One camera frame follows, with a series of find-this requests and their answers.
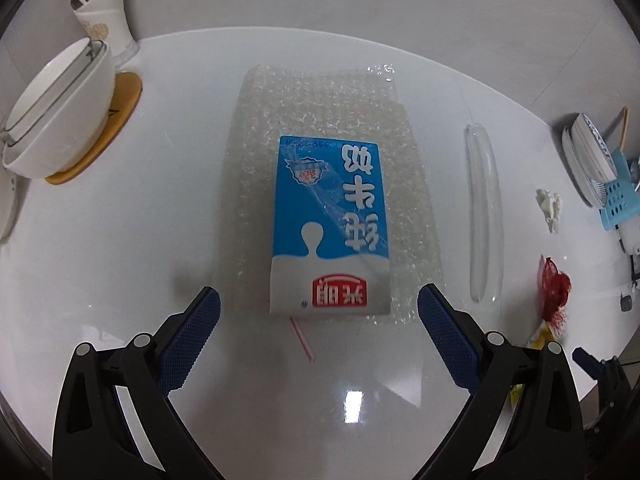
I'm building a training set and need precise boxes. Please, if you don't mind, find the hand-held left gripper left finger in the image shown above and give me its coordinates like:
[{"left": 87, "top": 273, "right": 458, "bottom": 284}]
[{"left": 52, "top": 286, "right": 226, "bottom": 480}]

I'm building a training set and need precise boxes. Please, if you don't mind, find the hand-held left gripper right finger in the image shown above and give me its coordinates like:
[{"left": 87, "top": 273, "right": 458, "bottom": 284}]
[{"left": 417, "top": 284, "right": 586, "bottom": 480}]

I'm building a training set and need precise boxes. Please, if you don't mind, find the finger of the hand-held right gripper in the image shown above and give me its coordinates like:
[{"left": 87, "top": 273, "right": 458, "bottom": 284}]
[{"left": 572, "top": 347, "right": 633, "bottom": 408}]

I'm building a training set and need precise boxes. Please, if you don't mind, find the blue white milk carton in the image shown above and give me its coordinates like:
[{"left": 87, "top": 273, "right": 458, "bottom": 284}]
[{"left": 269, "top": 135, "right": 392, "bottom": 317}]

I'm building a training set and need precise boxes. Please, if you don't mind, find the white tissue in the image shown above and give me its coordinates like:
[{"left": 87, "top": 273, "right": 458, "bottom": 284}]
[{"left": 536, "top": 189, "right": 563, "bottom": 235}]

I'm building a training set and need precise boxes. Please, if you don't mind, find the yellow white snack packet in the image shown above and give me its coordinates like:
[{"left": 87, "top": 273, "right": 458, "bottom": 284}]
[{"left": 509, "top": 321, "right": 557, "bottom": 403}]

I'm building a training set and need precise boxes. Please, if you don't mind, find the red mesh net bag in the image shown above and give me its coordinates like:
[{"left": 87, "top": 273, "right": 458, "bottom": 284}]
[{"left": 537, "top": 256, "right": 572, "bottom": 336}]

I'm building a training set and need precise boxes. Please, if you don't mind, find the red white striped straw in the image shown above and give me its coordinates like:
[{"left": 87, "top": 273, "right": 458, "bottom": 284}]
[{"left": 289, "top": 315, "right": 314, "bottom": 362}]

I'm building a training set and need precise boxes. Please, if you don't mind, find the clear plastic tube case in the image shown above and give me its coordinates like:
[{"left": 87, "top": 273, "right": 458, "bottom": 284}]
[{"left": 462, "top": 124, "right": 503, "bottom": 303}]

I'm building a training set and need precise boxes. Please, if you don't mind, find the blue utensil holder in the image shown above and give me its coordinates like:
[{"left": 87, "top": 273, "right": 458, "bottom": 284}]
[{"left": 599, "top": 152, "right": 640, "bottom": 231}]

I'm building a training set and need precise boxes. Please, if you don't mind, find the blue striped plate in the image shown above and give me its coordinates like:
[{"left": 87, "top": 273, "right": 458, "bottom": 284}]
[{"left": 561, "top": 127, "right": 606, "bottom": 208}]

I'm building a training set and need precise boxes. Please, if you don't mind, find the white bowl with chopsticks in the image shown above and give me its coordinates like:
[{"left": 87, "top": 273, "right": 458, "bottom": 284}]
[{"left": 0, "top": 175, "right": 21, "bottom": 241}]

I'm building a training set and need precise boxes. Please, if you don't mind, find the floral patterned bowl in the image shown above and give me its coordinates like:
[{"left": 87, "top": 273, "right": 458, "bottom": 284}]
[{"left": 580, "top": 112, "right": 619, "bottom": 177}]

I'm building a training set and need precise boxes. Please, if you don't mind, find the round wooden coaster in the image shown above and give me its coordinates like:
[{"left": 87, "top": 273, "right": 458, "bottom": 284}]
[{"left": 45, "top": 71, "right": 143, "bottom": 186}]

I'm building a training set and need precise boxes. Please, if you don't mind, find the large white bowl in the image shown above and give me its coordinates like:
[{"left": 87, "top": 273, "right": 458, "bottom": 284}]
[{"left": 2, "top": 45, "right": 117, "bottom": 178}]

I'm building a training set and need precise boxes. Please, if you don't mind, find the clear bubble wrap sheet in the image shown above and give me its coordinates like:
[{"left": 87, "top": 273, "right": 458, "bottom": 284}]
[{"left": 220, "top": 62, "right": 446, "bottom": 328}]

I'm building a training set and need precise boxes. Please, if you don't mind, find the white bowl black rim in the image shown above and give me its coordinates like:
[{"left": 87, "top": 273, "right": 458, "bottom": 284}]
[{"left": 5, "top": 37, "right": 108, "bottom": 143}]

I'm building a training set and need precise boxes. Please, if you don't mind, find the white paper cup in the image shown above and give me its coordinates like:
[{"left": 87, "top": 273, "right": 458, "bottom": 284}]
[{"left": 70, "top": 0, "right": 140, "bottom": 68}]

